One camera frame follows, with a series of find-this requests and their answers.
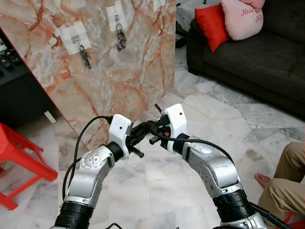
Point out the marble pattern table top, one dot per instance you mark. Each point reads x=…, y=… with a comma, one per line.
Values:
x=119, y=81

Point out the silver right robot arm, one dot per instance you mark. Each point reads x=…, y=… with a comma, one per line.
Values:
x=214, y=171

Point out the pink printed pillow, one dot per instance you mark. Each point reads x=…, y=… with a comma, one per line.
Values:
x=240, y=21

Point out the small white block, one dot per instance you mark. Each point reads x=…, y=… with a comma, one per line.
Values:
x=50, y=117

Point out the bulky dark key bunch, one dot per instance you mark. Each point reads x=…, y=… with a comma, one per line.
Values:
x=121, y=42

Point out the red pillow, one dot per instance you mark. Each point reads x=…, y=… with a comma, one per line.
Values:
x=212, y=26

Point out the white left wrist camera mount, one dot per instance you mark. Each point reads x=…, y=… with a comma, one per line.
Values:
x=119, y=129

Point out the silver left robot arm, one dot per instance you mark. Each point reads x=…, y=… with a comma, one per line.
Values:
x=90, y=176

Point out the person in khaki trousers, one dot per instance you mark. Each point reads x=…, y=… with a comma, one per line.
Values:
x=286, y=181

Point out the black TV cabinet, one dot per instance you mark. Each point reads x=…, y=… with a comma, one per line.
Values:
x=19, y=95

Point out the plain pink cushion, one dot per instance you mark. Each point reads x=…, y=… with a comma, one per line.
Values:
x=257, y=4

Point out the black remote control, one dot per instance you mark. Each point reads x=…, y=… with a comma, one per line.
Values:
x=13, y=57
x=5, y=62

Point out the dark grey sofa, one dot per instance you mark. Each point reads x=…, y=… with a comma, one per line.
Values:
x=252, y=62

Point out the red plastic stool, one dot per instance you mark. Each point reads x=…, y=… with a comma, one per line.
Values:
x=19, y=152
x=296, y=223

